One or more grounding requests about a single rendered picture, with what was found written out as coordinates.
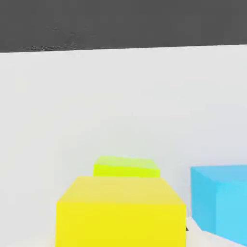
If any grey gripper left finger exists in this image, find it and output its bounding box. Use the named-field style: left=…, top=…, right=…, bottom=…
left=23, top=237, right=57, bottom=247

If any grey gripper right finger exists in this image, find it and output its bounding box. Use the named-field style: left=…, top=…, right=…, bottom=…
left=185, top=216, right=245, bottom=247

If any small yellow cube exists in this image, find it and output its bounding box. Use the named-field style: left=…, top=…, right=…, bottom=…
left=55, top=176, right=187, bottom=247

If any small cyan cube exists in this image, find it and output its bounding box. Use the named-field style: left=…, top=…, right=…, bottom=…
left=190, top=164, right=247, bottom=247

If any small lime green cube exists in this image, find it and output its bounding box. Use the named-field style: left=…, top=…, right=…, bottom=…
left=93, top=155, right=161, bottom=178

